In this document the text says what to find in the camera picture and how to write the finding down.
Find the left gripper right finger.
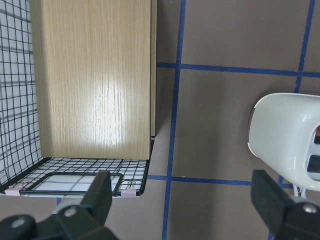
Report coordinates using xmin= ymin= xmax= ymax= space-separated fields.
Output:
xmin=251 ymin=169 xmax=296 ymax=233

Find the white two-slot toaster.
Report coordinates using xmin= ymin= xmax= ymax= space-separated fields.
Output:
xmin=247 ymin=92 xmax=320 ymax=191

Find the wire basket with wooden shelf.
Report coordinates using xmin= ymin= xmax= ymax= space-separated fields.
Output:
xmin=0 ymin=0 xmax=157 ymax=198

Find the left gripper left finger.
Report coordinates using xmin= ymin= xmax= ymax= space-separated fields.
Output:
xmin=80 ymin=171 xmax=112 ymax=225

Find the white toaster power cord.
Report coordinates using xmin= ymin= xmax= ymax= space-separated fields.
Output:
xmin=292 ymin=186 xmax=307 ymax=205

